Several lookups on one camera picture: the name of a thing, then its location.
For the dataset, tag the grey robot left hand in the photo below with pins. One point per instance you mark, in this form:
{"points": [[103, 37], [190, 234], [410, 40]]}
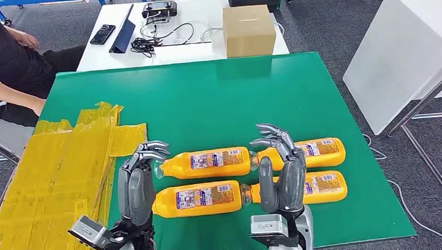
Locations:
{"points": [[137, 194]]}

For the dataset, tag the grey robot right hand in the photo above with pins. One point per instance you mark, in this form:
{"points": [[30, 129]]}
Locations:
{"points": [[291, 181]]}

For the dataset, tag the person's left hand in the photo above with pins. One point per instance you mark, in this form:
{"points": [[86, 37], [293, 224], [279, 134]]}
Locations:
{"points": [[28, 40]]}

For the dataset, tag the orange plastic bottle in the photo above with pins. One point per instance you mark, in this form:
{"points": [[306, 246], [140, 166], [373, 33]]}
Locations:
{"points": [[195, 211], [208, 171], [325, 197], [323, 161]]}

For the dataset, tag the black smartphone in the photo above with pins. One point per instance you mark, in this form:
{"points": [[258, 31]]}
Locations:
{"points": [[102, 34]]}

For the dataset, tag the person's right forearm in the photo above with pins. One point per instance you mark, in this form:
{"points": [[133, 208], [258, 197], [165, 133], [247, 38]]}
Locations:
{"points": [[4, 91]]}

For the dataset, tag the yellow tape sheet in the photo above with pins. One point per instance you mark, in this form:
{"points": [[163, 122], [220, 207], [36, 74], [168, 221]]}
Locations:
{"points": [[54, 169]]}

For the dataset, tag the dark blue tablet case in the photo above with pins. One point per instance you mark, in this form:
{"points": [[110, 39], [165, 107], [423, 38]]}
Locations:
{"points": [[123, 38]]}

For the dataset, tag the grey chair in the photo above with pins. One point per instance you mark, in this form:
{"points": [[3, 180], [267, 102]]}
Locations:
{"points": [[2, 133]]}

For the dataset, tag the black remote controller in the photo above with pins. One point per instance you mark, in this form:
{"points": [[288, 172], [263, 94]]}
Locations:
{"points": [[159, 9]]}

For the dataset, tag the brown cardboard box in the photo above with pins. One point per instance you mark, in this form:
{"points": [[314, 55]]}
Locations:
{"points": [[248, 34]]}

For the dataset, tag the white side table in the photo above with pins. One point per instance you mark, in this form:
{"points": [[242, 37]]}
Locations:
{"points": [[401, 51]]}

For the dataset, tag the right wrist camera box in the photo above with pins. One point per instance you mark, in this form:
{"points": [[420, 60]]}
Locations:
{"points": [[267, 225]]}

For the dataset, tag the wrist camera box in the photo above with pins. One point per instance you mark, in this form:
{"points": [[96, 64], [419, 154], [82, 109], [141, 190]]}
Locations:
{"points": [[267, 225], [87, 230]]}

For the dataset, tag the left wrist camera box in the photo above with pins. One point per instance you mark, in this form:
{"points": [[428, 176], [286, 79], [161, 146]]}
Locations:
{"points": [[87, 230]]}

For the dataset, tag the silver metal frame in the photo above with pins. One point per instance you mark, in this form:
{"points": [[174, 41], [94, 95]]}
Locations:
{"points": [[435, 171]]}

